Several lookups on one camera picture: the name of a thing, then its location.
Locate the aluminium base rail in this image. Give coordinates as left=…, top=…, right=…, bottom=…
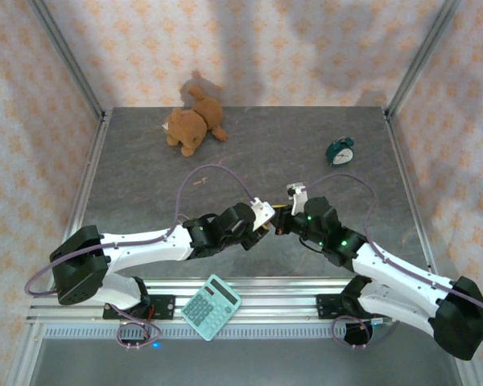
left=27, top=277, right=442, bottom=327

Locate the aluminium side frame rail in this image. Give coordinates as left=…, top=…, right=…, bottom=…
left=383, top=108, right=438, bottom=278
left=64, top=110, right=113, bottom=242

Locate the teal calculator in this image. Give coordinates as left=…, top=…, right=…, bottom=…
left=180, top=273, right=243, bottom=343

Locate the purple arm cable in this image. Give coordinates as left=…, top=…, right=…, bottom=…
left=23, top=163, right=259, bottom=299
left=305, top=173, right=483, bottom=345

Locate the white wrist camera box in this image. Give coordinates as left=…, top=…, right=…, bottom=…
left=285, top=183, right=310, bottom=217
left=249, top=196, right=276, bottom=232

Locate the dark green alarm clock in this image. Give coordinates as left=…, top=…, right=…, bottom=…
left=325, top=136, right=356, bottom=166

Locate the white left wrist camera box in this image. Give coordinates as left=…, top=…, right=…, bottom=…
left=249, top=196, right=276, bottom=232

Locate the slotted grey cable duct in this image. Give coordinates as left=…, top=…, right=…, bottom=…
left=43, top=324, right=349, bottom=340

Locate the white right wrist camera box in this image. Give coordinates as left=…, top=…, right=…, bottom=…
left=285, top=183, right=310, bottom=217

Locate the aluminium frame post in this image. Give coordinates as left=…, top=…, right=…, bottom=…
left=385, top=0, right=463, bottom=117
left=27, top=0, right=106, bottom=120

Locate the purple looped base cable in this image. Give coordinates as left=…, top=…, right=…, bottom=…
left=116, top=320, right=163, bottom=351
left=331, top=314, right=399, bottom=351

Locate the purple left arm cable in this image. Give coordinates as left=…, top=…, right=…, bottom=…
left=23, top=163, right=259, bottom=299

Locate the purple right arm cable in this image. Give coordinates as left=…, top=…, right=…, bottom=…
left=305, top=173, right=483, bottom=345

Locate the tan plush toy animal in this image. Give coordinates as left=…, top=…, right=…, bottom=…
left=162, top=84, right=229, bottom=158

